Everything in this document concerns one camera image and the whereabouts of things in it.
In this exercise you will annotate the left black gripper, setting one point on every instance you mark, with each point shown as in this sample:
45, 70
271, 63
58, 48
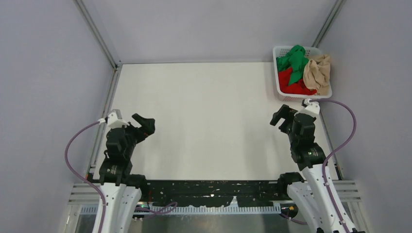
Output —
146, 129

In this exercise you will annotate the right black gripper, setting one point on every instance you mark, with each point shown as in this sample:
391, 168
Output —
285, 111

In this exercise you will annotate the beige t shirt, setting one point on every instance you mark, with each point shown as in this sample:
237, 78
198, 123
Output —
316, 74

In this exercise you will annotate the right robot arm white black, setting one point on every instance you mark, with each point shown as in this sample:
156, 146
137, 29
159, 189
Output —
312, 188

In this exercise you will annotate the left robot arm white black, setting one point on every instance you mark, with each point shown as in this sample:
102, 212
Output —
120, 190

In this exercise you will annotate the red t shirt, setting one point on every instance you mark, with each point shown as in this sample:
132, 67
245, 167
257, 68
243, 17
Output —
295, 88

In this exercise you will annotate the green t shirt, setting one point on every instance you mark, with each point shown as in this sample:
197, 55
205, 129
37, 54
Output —
296, 60

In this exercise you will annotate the white plastic laundry basket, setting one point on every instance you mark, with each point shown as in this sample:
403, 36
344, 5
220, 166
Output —
279, 51

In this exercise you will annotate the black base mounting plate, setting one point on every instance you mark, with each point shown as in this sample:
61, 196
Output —
214, 193

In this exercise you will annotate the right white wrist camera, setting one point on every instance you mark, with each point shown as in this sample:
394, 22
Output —
311, 107

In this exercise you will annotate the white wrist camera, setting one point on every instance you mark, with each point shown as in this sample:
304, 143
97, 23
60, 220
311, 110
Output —
311, 107
114, 120

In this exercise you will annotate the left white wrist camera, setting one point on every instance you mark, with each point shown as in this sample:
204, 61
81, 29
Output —
114, 120

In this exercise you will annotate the aluminium frame rail front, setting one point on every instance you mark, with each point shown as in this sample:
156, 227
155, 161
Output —
83, 193

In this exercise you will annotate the white slotted cable duct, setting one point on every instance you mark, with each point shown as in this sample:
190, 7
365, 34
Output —
232, 209

